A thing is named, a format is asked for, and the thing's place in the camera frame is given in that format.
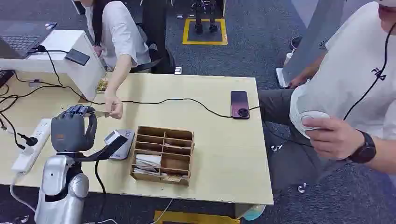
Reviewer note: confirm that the yellow floor tape square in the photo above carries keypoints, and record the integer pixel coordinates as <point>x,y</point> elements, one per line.
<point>191,218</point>

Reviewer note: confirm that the black robot legs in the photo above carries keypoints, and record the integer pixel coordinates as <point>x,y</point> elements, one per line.
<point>198,26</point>

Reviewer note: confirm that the dark laptop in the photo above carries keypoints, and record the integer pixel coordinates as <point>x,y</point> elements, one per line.
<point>21,35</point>

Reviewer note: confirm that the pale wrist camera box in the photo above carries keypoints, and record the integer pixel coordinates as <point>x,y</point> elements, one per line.
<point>118,133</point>

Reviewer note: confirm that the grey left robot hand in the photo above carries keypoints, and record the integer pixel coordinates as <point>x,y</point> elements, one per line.
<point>68,133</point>

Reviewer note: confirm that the person beside the desk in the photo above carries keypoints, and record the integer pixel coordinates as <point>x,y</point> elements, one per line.
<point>349,65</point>

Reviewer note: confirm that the thin card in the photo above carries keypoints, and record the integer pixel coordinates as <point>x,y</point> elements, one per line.
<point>99,114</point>

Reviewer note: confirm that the printed card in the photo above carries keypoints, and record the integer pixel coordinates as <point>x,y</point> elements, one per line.
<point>172,178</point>

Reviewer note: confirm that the white power strip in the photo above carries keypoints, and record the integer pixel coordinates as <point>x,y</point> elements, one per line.
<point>38,136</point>

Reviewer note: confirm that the black smartphone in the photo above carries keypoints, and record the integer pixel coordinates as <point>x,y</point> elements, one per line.
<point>77,57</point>

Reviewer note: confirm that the dark red smartphone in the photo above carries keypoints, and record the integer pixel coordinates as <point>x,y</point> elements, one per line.
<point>239,100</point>

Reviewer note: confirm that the round black charger puck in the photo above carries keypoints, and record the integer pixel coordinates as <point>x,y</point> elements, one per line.
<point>243,112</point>

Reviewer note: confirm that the white card stack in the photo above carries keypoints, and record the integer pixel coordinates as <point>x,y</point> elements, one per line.
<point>148,160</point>

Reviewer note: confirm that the wooden card box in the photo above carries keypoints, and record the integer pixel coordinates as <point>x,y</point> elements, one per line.
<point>181,154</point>

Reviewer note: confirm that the round white device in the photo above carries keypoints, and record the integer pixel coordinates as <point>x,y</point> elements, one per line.
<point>312,115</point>

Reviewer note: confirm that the black wristwatch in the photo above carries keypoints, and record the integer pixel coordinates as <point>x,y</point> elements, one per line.
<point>366,150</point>

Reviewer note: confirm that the chair caster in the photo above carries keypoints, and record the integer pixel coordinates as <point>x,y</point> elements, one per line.
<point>301,188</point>
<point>276,147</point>

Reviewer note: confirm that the grey partition panel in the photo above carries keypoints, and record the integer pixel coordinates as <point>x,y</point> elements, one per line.
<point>309,40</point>

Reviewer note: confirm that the person across the desk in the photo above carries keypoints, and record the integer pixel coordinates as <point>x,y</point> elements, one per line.
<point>119,34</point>

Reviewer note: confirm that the white box stand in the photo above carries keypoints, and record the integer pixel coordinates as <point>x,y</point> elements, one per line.
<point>83,77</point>

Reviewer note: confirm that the teal object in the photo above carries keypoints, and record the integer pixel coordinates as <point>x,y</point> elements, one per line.
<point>255,212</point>

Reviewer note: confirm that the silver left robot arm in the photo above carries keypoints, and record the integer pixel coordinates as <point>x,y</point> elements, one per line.
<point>57,176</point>

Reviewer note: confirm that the black power plug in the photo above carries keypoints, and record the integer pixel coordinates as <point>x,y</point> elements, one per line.
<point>30,141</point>

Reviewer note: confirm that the card pack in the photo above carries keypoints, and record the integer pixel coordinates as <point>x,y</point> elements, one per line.
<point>102,85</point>

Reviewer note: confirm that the black keyboard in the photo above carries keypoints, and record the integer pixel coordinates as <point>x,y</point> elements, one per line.
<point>4,77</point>

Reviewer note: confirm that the person's hand holding card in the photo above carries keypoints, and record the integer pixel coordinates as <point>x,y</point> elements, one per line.
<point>113,106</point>

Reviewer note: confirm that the person's hand with watch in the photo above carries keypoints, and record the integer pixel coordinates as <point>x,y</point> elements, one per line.
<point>334,139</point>

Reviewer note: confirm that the white panel foot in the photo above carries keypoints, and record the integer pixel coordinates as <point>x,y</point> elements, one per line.
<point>281,77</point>

